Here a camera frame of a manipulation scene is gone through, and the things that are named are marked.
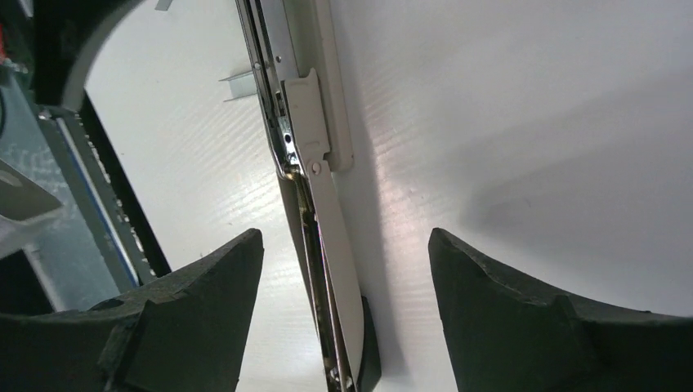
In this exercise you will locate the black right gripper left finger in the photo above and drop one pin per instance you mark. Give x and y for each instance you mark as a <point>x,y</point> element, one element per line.
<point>185,331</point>

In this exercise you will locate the silver staple strip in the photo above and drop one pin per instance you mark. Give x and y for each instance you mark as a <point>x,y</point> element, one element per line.
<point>163,5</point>
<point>240,85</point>

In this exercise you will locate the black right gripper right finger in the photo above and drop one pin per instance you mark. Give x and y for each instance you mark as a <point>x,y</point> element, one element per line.
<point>508,331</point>

